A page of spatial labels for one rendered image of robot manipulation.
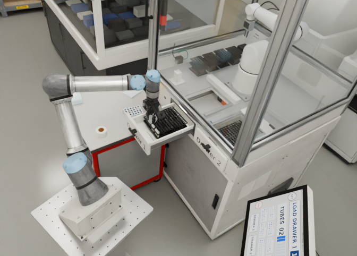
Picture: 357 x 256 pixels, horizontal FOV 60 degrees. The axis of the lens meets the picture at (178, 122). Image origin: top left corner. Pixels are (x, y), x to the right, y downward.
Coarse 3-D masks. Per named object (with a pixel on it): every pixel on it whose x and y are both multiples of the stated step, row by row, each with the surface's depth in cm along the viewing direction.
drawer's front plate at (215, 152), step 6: (198, 132) 190; (204, 138) 186; (198, 144) 195; (210, 144) 182; (204, 150) 191; (210, 150) 184; (216, 150) 179; (216, 156) 181; (222, 156) 176; (216, 162) 183; (222, 162) 178; (222, 168) 180
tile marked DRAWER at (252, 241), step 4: (248, 236) 136; (252, 236) 135; (256, 236) 133; (248, 240) 135; (252, 240) 133; (256, 240) 132; (248, 244) 133; (252, 244) 132; (256, 244) 130; (248, 248) 132; (252, 248) 130; (248, 252) 130; (252, 252) 129
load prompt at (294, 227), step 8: (296, 200) 131; (296, 208) 128; (296, 216) 126; (296, 224) 123; (288, 232) 123; (296, 232) 121; (288, 240) 121; (296, 240) 118; (288, 248) 118; (296, 248) 116
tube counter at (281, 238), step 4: (280, 228) 127; (284, 228) 126; (280, 232) 126; (284, 232) 125; (276, 236) 126; (280, 236) 124; (284, 236) 123; (276, 240) 125; (280, 240) 123; (284, 240) 122; (276, 244) 123; (280, 244) 122; (284, 244) 121; (276, 248) 122; (280, 248) 121; (284, 248) 120; (276, 252) 121; (280, 252) 119; (284, 252) 118
